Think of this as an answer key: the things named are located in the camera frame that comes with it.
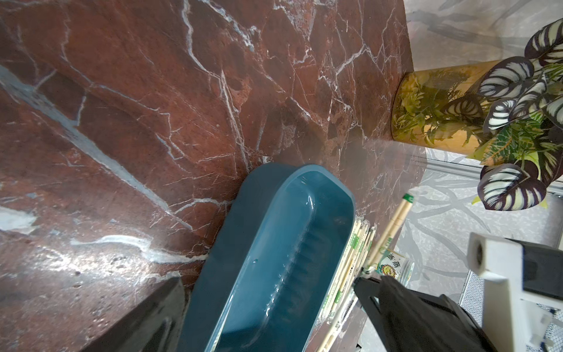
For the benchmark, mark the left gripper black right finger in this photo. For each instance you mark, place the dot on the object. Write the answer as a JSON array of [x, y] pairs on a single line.
[[412, 324]]

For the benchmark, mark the chopstick pair twelfth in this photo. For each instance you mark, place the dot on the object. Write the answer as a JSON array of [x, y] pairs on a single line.
[[339, 299]]

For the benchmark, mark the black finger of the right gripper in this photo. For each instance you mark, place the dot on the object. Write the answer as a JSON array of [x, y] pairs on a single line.
[[367, 290]]

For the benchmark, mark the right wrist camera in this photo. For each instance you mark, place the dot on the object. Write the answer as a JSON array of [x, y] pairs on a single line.
[[522, 302]]

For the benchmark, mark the amber glass vase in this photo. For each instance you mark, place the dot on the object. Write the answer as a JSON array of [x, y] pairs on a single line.
[[441, 108]]

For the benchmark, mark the chopstick pair thirteenth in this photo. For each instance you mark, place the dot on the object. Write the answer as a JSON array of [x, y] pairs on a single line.
[[390, 231]]

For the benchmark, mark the green artificial plant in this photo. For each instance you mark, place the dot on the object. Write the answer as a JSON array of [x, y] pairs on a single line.
[[523, 157]]

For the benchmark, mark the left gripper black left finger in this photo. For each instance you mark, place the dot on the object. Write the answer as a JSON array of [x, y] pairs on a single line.
[[154, 325]]

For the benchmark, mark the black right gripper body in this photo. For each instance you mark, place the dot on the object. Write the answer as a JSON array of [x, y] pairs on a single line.
[[445, 326]]

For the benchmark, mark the teal storage box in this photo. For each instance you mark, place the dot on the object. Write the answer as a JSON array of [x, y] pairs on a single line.
[[273, 262]]

